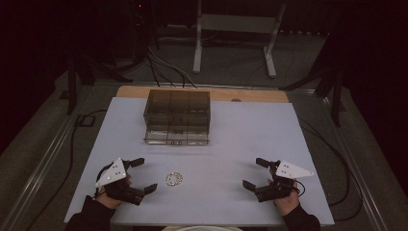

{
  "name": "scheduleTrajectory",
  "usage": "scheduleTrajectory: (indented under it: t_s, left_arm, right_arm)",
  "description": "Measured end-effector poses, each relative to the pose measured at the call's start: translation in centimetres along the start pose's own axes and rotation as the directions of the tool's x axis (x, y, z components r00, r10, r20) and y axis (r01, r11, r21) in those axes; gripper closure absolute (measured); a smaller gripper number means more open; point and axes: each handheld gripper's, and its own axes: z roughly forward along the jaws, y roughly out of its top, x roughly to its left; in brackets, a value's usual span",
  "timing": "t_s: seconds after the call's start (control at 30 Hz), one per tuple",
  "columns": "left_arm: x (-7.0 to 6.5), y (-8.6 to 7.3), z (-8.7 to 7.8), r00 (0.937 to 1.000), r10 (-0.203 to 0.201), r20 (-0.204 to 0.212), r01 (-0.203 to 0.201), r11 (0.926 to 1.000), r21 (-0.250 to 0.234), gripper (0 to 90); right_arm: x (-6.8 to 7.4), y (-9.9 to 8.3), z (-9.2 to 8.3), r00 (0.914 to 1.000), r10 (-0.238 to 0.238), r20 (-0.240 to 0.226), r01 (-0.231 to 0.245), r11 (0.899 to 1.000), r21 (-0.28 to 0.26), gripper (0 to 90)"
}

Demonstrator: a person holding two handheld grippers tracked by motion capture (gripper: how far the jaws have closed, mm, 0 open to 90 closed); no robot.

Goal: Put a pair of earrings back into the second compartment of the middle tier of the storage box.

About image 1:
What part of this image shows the bundle of floor cables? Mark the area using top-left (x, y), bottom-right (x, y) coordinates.
top-left (145, 44), bottom-right (198, 90)

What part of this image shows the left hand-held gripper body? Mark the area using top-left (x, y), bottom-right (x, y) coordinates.
top-left (94, 157), bottom-right (145, 207)

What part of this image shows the person's left hand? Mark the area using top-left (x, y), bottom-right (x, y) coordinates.
top-left (95, 172), bottom-right (133, 210)

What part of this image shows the person's right hand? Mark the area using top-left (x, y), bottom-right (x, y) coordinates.
top-left (267, 168), bottom-right (301, 217)

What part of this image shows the dark transparent drawer box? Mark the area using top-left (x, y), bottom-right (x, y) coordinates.
top-left (142, 89), bottom-right (212, 146)

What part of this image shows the pale bead bracelet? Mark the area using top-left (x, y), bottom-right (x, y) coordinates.
top-left (165, 171), bottom-right (184, 188)

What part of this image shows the white table mat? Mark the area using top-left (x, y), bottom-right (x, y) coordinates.
top-left (64, 96), bottom-right (336, 227)

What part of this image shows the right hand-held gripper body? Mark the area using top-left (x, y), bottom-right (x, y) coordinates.
top-left (254, 160), bottom-right (315, 203)

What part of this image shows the left hand-held gripper cable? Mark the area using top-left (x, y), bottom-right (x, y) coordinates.
top-left (93, 163), bottom-right (114, 199)

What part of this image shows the right hand-held gripper cable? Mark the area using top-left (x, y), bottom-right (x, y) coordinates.
top-left (292, 180), bottom-right (307, 197)

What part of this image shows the grey metal stand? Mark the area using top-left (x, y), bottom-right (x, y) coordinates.
top-left (191, 0), bottom-right (288, 79)

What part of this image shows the hand-held gripper cable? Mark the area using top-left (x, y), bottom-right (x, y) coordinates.
top-left (93, 163), bottom-right (114, 199)
top-left (292, 180), bottom-right (307, 197)

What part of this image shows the black floor cable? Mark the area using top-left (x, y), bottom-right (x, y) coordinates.
top-left (297, 116), bottom-right (365, 223)
top-left (23, 109), bottom-right (109, 231)

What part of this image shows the black tripod stand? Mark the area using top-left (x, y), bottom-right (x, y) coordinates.
top-left (278, 35), bottom-right (350, 128)
top-left (59, 47), bottom-right (134, 116)

